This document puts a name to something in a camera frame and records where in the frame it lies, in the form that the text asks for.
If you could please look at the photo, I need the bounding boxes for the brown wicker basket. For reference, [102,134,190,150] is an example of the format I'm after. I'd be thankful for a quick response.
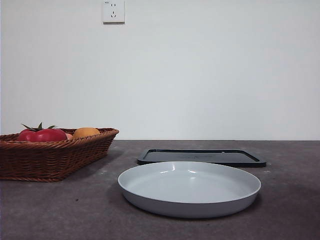
[0,127,120,183]

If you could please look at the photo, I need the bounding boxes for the round grey plate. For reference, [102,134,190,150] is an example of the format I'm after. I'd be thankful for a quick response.
[117,161,262,220]

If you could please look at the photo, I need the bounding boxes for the red tomato with green stem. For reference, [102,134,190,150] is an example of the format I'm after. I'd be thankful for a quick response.
[17,121,68,142]

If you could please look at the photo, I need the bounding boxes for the orange-yellow potato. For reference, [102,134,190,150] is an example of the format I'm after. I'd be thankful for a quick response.
[72,127,101,139]

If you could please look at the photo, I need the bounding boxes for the white wall socket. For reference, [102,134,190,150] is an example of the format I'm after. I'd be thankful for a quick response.
[102,0,126,25]

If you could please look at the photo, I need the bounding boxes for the black rectangular tray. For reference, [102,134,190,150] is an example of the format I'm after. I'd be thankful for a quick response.
[136,148,267,168]

